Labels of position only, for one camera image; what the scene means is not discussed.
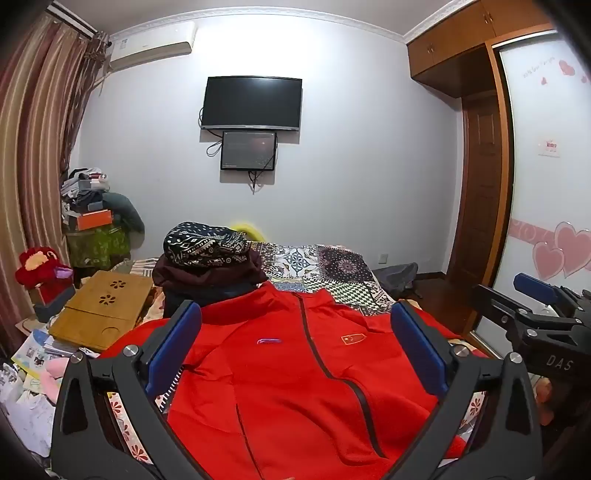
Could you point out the white air conditioner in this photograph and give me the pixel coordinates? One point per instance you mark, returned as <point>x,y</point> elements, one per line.
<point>147,46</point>

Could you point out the wall-mounted black television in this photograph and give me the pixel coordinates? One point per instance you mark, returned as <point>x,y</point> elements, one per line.
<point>251,102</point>

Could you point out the brown striped curtain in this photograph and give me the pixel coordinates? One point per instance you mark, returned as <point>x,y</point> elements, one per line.
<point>32,138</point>

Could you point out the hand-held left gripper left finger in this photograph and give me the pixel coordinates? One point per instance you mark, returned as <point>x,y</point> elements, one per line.
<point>178,339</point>

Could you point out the pile of papers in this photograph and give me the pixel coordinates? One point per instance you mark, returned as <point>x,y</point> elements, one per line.
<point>32,410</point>

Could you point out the small black wall monitor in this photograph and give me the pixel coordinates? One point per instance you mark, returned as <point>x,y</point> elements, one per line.
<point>248,150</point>

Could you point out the wooden overhead cabinet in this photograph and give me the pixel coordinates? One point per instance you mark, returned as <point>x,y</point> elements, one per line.
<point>452,50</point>

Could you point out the red plush toy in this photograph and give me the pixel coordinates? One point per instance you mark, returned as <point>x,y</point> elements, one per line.
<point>39,267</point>

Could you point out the grey-green padded bundle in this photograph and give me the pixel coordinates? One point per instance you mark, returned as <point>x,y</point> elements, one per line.
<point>127,212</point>

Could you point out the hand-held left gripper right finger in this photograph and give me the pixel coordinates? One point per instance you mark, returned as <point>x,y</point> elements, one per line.
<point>415,344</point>

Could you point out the yellow round cushion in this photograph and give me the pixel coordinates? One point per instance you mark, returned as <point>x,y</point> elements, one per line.
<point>251,230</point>

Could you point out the white heart-print wardrobe door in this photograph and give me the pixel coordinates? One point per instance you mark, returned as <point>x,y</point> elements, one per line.
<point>549,184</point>

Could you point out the maroon folded garment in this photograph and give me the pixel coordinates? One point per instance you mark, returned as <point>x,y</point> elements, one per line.
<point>207,275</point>

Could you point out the red zip jacket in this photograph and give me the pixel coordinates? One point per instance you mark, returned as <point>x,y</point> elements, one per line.
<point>286,392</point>

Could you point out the wooden lap desk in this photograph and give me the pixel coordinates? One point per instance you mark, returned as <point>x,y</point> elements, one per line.
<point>99,314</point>

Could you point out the dark grey bag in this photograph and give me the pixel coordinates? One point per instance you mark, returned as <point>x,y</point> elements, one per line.
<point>397,277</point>

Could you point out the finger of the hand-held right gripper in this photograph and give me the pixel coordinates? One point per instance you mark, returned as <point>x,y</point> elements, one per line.
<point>494,304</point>
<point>531,284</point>

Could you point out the patterned bed blanket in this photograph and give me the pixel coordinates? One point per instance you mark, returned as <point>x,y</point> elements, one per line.
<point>332,267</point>

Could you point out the dark navy folded garment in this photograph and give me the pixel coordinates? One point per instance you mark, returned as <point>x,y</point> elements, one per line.
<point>219,294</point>

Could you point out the pile of mixed clothes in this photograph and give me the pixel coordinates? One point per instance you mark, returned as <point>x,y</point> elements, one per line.
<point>83,189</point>

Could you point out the green patterned cloth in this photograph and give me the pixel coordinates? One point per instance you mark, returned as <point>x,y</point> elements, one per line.
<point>97,249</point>

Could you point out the orange box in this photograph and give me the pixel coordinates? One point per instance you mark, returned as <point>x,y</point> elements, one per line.
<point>94,219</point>

